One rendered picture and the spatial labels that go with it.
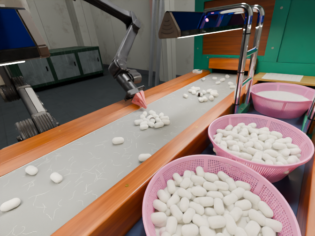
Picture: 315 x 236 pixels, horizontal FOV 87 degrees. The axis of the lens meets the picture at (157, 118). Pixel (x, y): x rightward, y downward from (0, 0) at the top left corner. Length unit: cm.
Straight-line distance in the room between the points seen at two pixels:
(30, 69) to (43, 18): 275
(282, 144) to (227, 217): 30
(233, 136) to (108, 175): 40
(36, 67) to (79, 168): 444
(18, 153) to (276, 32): 132
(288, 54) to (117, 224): 118
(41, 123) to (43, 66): 414
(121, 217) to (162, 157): 17
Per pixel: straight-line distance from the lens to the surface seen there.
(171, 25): 56
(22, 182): 59
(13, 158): 66
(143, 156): 47
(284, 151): 58
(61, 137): 67
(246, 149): 55
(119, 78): 82
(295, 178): 61
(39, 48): 33
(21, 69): 485
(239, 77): 71
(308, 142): 60
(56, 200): 48
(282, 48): 125
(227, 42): 133
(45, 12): 727
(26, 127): 80
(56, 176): 51
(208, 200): 40
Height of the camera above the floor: 106
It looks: 28 degrees down
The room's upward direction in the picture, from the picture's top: 5 degrees counter-clockwise
